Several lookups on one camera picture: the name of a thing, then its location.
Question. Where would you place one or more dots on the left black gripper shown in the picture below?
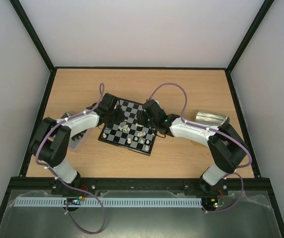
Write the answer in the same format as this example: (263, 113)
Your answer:
(121, 117)

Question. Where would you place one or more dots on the black and grey chessboard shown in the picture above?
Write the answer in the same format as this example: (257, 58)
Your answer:
(119, 138)

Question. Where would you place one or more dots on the metal tray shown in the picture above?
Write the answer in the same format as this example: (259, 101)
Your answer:
(212, 119)
(74, 142)

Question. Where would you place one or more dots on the right metal tray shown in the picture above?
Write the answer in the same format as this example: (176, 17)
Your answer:
(212, 119)

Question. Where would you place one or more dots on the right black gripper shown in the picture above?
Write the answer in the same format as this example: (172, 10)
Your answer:
(143, 118)

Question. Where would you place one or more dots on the left metal tray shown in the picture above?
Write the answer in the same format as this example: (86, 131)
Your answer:
(74, 142)

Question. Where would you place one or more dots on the light blue cable duct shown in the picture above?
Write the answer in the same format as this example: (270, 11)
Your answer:
(109, 202)

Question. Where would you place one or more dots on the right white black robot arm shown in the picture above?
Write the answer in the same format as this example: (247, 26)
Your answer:
(226, 146)

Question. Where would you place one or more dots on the white chess piece cluster centre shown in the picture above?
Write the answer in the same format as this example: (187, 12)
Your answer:
(124, 126)

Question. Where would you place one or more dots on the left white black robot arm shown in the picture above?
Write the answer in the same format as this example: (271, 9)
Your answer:
(50, 143)

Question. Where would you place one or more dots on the black aluminium frame rail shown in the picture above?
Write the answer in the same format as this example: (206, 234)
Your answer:
(191, 186)

